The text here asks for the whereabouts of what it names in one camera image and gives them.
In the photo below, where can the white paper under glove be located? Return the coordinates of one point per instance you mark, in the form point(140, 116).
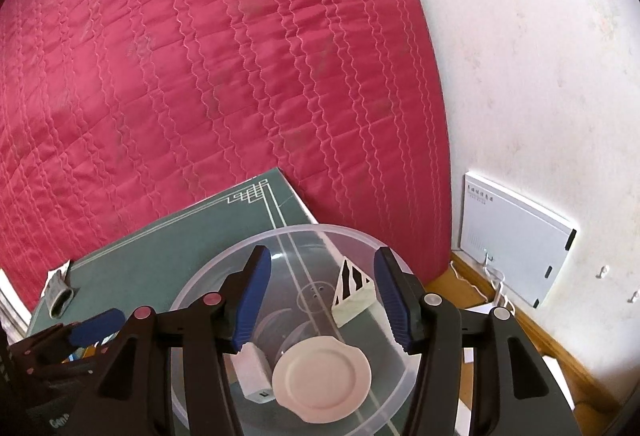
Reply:
point(62, 269)

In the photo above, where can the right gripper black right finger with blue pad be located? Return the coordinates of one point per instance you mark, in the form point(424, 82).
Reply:
point(514, 392)

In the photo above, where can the white charger block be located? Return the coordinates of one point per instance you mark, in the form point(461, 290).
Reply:
point(253, 374)

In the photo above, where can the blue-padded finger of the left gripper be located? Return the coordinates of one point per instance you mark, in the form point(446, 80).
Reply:
point(95, 329)

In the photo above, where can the clear plastic basin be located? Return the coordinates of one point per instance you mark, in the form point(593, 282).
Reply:
point(307, 267)

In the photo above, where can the pink quilted bedspread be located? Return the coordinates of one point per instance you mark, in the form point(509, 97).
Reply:
point(115, 113)

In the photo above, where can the orange black-striped wedge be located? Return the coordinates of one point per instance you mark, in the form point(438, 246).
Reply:
point(94, 350)

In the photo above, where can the white zebra-striped wedge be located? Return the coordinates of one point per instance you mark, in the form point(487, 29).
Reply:
point(354, 293)

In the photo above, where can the white wall box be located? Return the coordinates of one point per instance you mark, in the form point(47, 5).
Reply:
point(524, 242)

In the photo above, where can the green table mat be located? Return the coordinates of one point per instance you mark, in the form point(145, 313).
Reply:
point(151, 266)

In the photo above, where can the white round plate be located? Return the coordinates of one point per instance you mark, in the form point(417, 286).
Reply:
point(322, 380)

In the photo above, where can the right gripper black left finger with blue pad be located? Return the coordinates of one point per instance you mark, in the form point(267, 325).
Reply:
point(130, 392)

